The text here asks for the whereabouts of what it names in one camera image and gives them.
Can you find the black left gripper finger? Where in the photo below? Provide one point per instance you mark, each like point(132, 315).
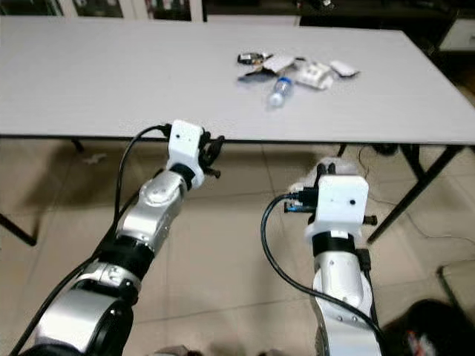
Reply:
point(205, 146)
point(219, 148)

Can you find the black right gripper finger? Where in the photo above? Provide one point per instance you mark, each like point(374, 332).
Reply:
point(320, 176)
point(330, 170)

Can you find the clear bottle with blue label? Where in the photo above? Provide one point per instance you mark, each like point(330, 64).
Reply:
point(281, 91)

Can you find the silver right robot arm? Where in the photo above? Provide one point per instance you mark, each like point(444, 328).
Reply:
point(341, 282)

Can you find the white red trash packet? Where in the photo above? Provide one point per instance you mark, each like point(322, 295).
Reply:
point(421, 343)

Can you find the torn brown cardboard piece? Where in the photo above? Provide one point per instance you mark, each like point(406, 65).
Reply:
point(254, 72)

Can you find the white small carton box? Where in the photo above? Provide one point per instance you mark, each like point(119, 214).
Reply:
point(314, 75)

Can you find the white crumpled paper wrapper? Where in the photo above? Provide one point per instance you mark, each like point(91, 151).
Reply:
point(344, 68)

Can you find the white paper card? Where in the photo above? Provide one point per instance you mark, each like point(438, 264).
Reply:
point(279, 62)

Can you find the grey box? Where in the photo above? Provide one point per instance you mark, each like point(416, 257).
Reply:
point(459, 278)

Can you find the white drawer front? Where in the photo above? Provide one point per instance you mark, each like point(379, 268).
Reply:
point(459, 33)

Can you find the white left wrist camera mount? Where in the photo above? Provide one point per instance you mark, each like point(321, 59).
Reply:
point(184, 148)

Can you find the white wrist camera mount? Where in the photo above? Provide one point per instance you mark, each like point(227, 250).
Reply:
point(184, 148)
point(340, 208)

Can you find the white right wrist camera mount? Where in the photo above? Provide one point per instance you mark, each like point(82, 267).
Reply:
point(340, 208)

